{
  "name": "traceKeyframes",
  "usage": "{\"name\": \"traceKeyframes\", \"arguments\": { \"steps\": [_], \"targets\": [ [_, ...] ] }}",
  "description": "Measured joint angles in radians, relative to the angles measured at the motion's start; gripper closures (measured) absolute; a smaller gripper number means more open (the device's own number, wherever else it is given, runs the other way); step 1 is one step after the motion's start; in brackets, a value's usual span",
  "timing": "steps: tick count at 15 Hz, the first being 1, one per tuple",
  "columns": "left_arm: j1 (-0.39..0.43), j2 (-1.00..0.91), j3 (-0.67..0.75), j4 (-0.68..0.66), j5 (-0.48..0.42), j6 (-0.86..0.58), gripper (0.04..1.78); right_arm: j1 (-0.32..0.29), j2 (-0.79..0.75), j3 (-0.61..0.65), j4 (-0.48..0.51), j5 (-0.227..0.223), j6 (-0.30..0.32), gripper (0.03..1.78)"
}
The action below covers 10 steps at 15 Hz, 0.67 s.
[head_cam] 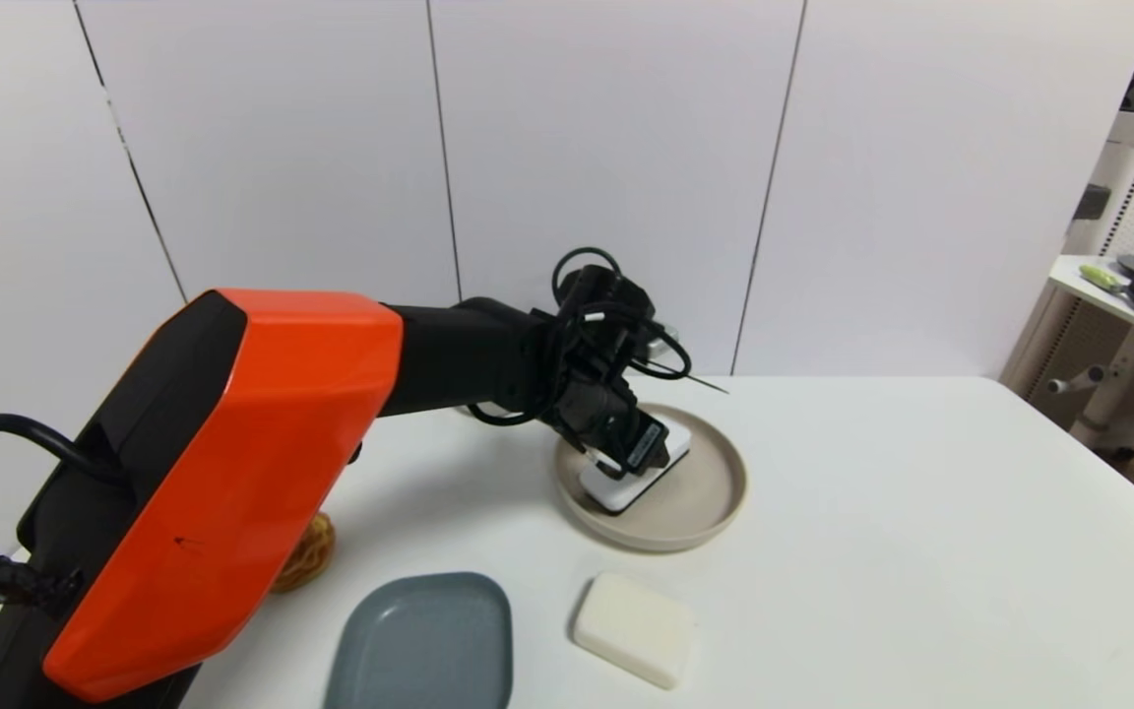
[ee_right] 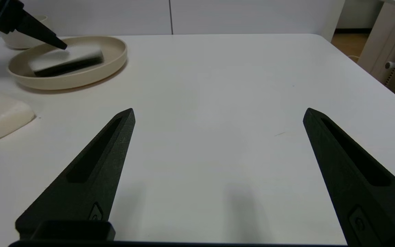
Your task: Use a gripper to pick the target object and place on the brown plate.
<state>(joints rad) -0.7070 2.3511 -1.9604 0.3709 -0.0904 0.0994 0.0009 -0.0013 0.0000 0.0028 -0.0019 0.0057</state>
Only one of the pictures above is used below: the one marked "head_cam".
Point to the left gripper plain black finger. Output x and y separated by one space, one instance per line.
604 467

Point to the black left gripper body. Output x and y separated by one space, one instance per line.
643 444

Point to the white eraser with black base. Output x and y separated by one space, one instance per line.
616 492

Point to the white rectangular soap block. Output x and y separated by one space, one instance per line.
634 627

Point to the green toy vegetable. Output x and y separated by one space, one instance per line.
1102 278

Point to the round brown plate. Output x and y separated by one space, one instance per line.
710 487

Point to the left gripper finger with label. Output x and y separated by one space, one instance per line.
661 455

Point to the white side table pedestal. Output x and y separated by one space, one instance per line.
1133 389

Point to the grey rounded rectangular plate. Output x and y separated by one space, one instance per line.
424 645

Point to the golden brown bread bun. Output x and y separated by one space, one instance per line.
306 561

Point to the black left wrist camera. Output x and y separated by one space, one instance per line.
611 295

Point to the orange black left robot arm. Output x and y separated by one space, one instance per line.
232 473

